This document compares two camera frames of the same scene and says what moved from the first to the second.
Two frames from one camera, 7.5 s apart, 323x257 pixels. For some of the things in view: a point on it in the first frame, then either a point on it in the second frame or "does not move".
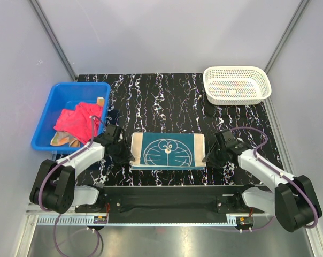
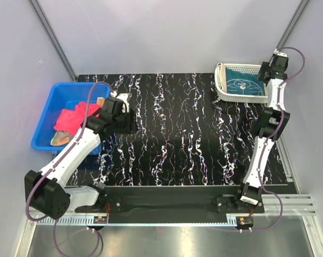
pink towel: (77, 121) does not move
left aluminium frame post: (52, 36) does not move
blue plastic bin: (64, 96) does not move
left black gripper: (127, 155) → (131, 127)
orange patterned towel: (61, 137) does not move
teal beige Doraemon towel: (168, 151) → (238, 81)
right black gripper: (210, 157) → (264, 66)
